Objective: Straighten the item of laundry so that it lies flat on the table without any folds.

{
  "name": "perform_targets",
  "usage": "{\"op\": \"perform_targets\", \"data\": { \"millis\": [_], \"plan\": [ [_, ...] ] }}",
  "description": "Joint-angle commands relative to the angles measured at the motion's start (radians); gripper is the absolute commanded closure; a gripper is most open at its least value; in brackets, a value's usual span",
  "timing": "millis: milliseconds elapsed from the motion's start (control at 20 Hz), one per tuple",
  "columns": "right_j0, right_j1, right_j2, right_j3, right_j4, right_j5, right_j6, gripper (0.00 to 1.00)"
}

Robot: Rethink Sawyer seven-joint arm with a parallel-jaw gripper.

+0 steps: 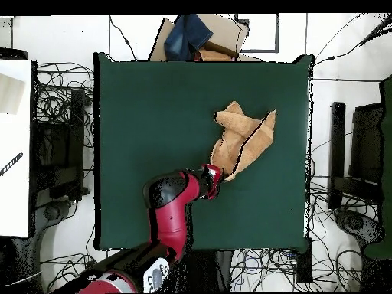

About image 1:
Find tan terry towel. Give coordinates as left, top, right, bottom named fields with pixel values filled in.
left=209, top=100, right=277, bottom=182

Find dark green table cloth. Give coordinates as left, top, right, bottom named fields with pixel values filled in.
left=92, top=51, right=315, bottom=252

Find folded tan towel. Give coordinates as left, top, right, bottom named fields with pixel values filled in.
left=197, top=47, right=235, bottom=62

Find small black box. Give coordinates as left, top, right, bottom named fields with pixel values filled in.
left=295, top=238, right=313, bottom=283

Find dark brown cloth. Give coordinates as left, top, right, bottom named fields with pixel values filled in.
left=201, top=41, right=240, bottom=60

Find blue jeans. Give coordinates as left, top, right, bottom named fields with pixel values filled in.
left=163, top=13, right=214, bottom=61

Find cardboard box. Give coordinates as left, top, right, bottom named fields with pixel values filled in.
left=148, top=13, right=263, bottom=63

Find black equipment stand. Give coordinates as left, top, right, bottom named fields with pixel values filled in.
left=31, top=88, right=90, bottom=203

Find black chair base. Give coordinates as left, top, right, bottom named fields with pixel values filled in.
left=333, top=207, right=385, bottom=246

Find grey chair base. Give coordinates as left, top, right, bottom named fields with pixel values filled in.
left=8, top=198, right=74, bottom=293

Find dark green hanging cloth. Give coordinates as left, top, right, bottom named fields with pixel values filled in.
left=364, top=74, right=392, bottom=260

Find white table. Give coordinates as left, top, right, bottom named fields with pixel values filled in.
left=0, top=58, right=32, bottom=238

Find black striped tool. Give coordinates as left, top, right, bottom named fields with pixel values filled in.
left=0, top=152, right=25, bottom=177

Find beige box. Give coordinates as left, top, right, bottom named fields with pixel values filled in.
left=0, top=72, right=27, bottom=116

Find black device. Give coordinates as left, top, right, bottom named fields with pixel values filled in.
left=0, top=47, right=28, bottom=60

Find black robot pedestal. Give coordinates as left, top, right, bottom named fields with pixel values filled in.
left=183, top=249, right=235, bottom=293

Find black frame stand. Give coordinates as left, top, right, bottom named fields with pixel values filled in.
left=327, top=101, right=385, bottom=212

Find grey rectangular frame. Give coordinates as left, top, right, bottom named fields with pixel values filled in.
left=234, top=13, right=280, bottom=54

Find thin black cable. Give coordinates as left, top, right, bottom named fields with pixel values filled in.
left=109, top=15, right=138, bottom=61

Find black cable with plug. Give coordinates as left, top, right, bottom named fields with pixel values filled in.
left=313, top=13, right=392, bottom=67

